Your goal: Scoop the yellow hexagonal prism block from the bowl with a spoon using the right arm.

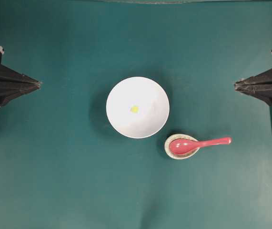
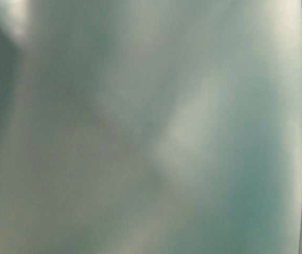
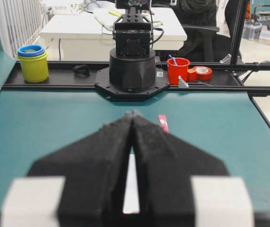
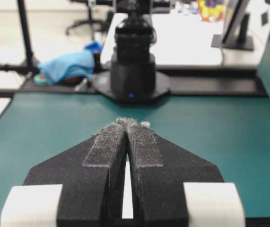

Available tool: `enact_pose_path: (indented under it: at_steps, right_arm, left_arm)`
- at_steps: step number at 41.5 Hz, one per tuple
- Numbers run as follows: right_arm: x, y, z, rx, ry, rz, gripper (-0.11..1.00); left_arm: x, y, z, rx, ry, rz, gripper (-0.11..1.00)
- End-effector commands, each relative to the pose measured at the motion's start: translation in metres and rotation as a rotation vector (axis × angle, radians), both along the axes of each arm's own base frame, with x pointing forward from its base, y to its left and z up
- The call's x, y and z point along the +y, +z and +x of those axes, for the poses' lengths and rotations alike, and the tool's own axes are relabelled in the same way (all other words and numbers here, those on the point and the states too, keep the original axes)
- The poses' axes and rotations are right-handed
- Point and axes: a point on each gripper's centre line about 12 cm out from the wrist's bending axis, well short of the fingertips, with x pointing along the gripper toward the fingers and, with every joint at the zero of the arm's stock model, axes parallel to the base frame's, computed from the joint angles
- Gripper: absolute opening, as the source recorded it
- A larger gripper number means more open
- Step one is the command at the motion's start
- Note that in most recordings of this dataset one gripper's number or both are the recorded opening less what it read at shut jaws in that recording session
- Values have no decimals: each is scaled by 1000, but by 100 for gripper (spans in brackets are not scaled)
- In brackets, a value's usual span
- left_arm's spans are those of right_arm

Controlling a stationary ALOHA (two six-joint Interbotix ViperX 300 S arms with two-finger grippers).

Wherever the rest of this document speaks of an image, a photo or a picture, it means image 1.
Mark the small speckled spoon-rest dish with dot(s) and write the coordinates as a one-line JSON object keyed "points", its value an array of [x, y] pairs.
{"points": [[176, 156]]}

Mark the yellow hexagonal prism block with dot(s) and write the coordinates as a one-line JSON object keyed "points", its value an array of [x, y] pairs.
{"points": [[135, 109]]}

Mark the white round bowl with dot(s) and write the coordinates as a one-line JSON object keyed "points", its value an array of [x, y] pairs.
{"points": [[149, 96]]}

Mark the pink ceramic spoon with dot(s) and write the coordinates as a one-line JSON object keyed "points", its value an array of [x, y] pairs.
{"points": [[183, 146]]}

